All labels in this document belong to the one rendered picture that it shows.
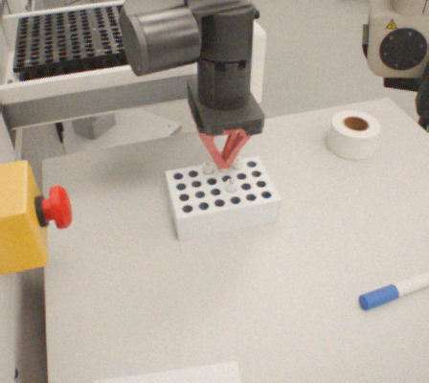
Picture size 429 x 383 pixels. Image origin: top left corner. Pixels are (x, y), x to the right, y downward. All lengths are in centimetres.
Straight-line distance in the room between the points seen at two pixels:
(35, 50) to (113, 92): 14
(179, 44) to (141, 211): 24
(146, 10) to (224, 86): 11
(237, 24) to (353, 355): 33
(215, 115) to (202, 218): 12
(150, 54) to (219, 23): 7
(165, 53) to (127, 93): 20
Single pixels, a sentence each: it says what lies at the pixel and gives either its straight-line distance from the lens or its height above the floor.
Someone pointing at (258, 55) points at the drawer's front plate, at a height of 90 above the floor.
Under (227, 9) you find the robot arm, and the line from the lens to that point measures 43.
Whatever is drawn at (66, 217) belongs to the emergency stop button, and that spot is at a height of 88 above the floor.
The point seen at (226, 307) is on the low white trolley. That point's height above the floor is 76.
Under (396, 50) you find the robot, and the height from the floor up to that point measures 72.
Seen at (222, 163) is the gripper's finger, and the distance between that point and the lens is 53.
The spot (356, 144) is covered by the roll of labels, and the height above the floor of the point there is 79.
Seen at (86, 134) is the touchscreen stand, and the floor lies 6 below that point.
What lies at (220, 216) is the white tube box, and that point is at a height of 79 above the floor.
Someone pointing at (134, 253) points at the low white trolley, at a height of 76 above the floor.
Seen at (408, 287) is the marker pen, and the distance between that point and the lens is 51.
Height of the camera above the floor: 116
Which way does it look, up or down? 41 degrees down
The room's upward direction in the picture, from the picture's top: straight up
